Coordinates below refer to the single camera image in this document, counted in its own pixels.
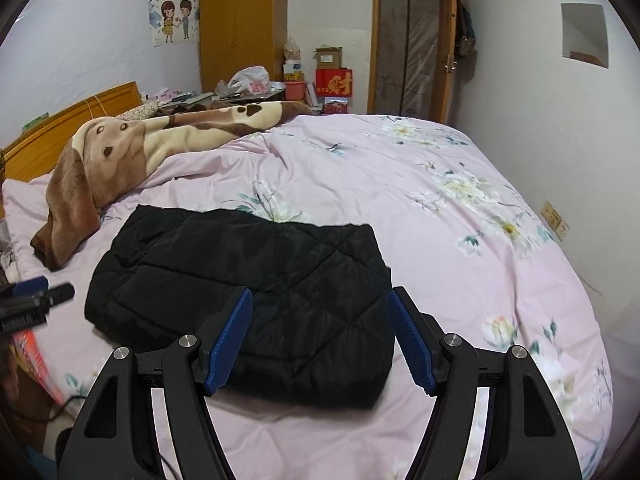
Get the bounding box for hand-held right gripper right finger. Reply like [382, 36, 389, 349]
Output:
[386, 286, 583, 480]

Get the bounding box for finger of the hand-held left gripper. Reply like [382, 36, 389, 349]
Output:
[30, 282, 76, 312]
[11, 276, 49, 299]

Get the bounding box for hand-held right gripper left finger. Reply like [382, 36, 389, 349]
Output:
[60, 285, 253, 480]

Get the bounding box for black padded jacket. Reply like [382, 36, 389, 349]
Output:
[84, 205, 393, 411]

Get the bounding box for red printed box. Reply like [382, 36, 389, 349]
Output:
[12, 330, 66, 406]

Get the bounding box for pink floral bed sheet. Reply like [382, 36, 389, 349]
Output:
[0, 112, 613, 480]

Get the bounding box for wooden headboard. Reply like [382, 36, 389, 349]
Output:
[0, 81, 141, 183]

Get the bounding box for brown printed blanket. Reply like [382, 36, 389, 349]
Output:
[30, 100, 313, 271]

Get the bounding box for floral pillow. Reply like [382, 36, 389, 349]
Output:
[116, 101, 161, 122]

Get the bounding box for cluttered bedside table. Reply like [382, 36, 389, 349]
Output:
[200, 90, 286, 107]

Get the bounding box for white plastic bag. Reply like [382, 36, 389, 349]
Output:
[227, 65, 271, 95]

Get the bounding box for red gift box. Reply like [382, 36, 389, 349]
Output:
[315, 68, 354, 98]

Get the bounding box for grey mesh door curtain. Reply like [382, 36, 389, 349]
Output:
[376, 0, 446, 121]

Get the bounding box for cardboard box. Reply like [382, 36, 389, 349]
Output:
[312, 46, 343, 70]

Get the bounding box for hanging bags on door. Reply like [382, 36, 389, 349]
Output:
[456, 0, 477, 58]

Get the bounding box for wooden door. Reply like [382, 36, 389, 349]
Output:
[440, 0, 460, 126]

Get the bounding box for wooden wardrobe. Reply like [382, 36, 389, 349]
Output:
[198, 0, 289, 93]

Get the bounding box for black cable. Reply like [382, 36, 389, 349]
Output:
[10, 395, 86, 423]

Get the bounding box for cartoon couple wall poster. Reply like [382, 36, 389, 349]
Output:
[147, 0, 201, 47]

